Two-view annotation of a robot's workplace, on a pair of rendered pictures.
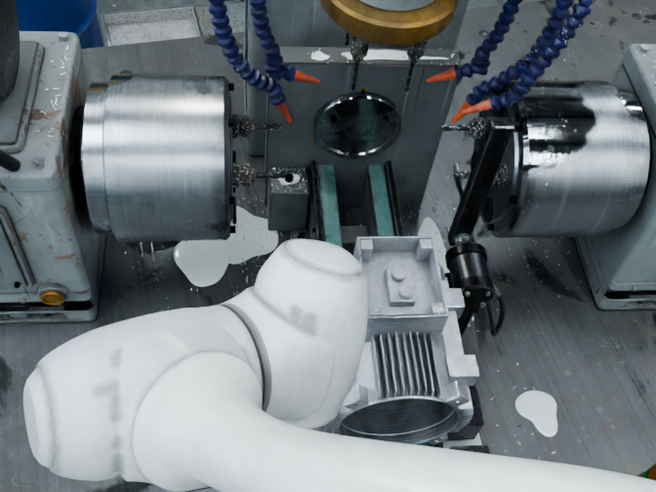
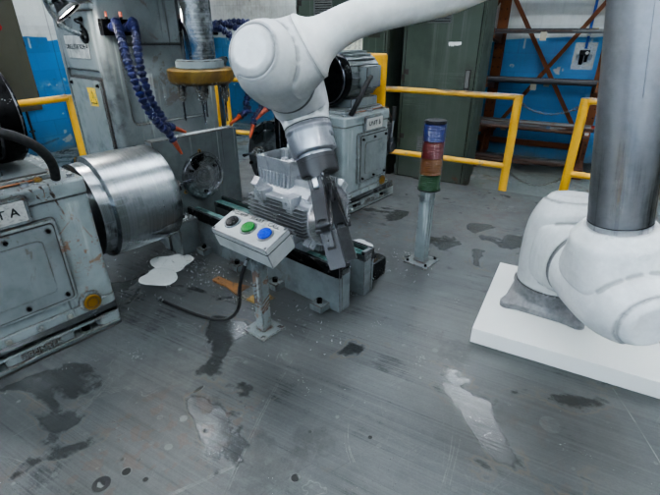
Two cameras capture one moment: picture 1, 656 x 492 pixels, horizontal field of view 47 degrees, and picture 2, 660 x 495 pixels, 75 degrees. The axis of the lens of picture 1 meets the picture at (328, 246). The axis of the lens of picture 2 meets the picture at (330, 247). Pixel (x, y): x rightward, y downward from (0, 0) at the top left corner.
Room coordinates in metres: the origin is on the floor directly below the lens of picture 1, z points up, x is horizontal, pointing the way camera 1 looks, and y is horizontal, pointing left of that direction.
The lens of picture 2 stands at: (-0.38, 0.50, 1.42)
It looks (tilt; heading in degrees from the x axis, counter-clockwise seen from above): 26 degrees down; 321
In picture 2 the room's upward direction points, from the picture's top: straight up
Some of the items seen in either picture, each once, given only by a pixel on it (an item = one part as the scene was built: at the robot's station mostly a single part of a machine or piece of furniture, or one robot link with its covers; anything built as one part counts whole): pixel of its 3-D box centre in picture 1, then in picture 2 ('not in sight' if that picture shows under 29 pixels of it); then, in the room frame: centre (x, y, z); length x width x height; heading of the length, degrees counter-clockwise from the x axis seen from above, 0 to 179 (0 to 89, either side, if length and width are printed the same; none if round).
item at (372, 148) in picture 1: (357, 128); (203, 175); (0.91, -0.02, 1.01); 0.15 x 0.02 x 0.15; 101
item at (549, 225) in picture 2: not in sight; (564, 240); (-0.03, -0.46, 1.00); 0.18 x 0.16 x 0.22; 141
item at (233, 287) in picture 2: not in sight; (241, 289); (0.54, 0.07, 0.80); 0.21 x 0.05 x 0.01; 16
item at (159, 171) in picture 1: (134, 158); (104, 205); (0.75, 0.31, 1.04); 0.37 x 0.25 x 0.25; 101
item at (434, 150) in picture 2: not in sight; (432, 148); (0.35, -0.44, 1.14); 0.06 x 0.06 x 0.04
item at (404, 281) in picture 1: (396, 290); (287, 168); (0.54, -0.09, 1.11); 0.12 x 0.11 x 0.07; 11
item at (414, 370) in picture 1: (389, 353); (300, 205); (0.50, -0.10, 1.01); 0.20 x 0.19 x 0.19; 11
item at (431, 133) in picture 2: not in sight; (434, 132); (0.35, -0.44, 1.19); 0.06 x 0.06 x 0.04
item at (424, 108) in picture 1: (350, 119); (193, 184); (0.97, -0.01, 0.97); 0.30 x 0.11 x 0.34; 101
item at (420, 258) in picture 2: not in sight; (427, 195); (0.35, -0.44, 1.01); 0.08 x 0.08 x 0.42; 11
